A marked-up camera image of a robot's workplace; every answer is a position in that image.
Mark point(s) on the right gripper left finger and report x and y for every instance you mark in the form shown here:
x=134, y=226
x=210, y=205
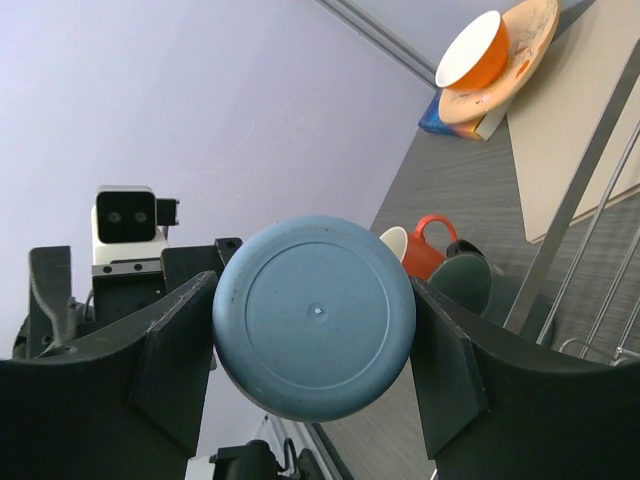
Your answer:
x=125, y=402

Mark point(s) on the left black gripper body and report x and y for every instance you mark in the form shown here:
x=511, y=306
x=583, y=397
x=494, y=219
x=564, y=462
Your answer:
x=124, y=283

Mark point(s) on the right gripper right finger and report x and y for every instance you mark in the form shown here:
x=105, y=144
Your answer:
x=496, y=406

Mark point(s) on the grey mug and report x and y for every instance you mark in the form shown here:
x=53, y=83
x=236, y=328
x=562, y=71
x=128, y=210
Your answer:
x=470, y=280

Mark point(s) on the orange cup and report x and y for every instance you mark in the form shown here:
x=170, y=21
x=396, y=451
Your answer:
x=418, y=257

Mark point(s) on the blue cup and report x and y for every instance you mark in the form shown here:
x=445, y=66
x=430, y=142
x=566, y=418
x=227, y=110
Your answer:
x=313, y=318

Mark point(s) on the orange white bowl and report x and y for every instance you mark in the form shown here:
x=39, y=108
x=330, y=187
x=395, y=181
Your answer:
x=477, y=56

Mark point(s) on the beige bird plate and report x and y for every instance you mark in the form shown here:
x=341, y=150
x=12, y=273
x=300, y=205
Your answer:
x=531, y=26

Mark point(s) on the blue Jane Eyre book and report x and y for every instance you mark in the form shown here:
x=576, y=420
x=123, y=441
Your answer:
x=481, y=128

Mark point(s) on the beige cardboard notebook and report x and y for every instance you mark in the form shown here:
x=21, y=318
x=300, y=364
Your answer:
x=553, y=117

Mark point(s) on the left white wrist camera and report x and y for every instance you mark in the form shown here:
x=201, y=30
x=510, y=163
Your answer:
x=129, y=222

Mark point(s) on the metal wire dish rack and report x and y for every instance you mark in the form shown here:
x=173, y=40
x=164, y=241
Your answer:
x=535, y=277

